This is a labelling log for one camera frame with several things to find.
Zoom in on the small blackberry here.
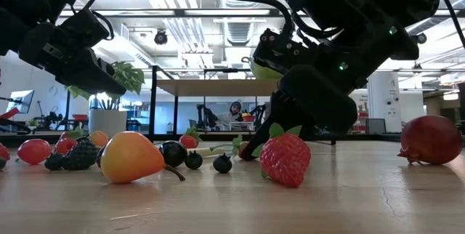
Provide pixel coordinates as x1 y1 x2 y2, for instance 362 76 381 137
44 153 66 172

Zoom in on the white plant pot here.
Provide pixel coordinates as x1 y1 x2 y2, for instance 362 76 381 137
88 108 128 139

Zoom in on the dark red pomegranate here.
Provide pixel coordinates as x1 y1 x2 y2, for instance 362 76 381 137
396 115 464 166

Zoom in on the large blackberry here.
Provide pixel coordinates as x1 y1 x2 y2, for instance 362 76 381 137
61 137 100 172

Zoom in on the red cherry tomato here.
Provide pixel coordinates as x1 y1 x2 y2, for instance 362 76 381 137
17 138 52 165

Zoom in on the dark round plum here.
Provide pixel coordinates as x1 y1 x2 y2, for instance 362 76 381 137
159 140 189 169

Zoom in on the small orange fruit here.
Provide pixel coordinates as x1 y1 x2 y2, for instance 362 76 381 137
88 130 110 150

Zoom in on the knife with cream handle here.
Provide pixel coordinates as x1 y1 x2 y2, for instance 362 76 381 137
187 145 237 158

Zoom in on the green leafy plant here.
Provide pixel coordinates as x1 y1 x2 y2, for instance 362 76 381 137
67 61 145 100

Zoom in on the dark blueberry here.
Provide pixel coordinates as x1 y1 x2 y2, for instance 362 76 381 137
184 150 204 171
212 153 233 174

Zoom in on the grey box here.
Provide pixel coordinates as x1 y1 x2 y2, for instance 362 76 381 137
365 118 387 134

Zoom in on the person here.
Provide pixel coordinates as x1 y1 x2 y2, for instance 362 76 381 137
214 98 245 132

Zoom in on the black overhead light bar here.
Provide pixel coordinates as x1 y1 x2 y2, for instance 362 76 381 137
60 7 288 18

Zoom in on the computer monitor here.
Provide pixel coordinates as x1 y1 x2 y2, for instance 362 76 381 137
6 89 36 115

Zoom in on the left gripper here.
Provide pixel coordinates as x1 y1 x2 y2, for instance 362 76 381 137
17 21 127 96

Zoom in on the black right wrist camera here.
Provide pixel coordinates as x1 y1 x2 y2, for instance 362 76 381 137
251 28 323 79

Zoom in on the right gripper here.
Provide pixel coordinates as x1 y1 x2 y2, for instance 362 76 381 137
241 63 359 161

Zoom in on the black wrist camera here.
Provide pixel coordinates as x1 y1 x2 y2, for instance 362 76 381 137
251 28 323 79
60 8 110 48

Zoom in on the green plastic colander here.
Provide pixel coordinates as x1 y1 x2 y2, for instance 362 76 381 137
241 56 285 81

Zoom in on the wooden shelf with black frame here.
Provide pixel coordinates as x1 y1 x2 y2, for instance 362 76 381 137
147 65 336 146

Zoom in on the yellow orange pear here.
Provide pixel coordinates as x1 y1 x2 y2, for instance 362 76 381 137
100 131 186 185

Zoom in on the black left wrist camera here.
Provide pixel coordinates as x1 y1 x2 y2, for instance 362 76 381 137
60 8 110 48

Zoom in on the white round column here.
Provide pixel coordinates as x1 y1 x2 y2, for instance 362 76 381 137
366 72 402 133

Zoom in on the large red strawberry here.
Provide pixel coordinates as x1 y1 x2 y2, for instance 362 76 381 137
259 123 312 190

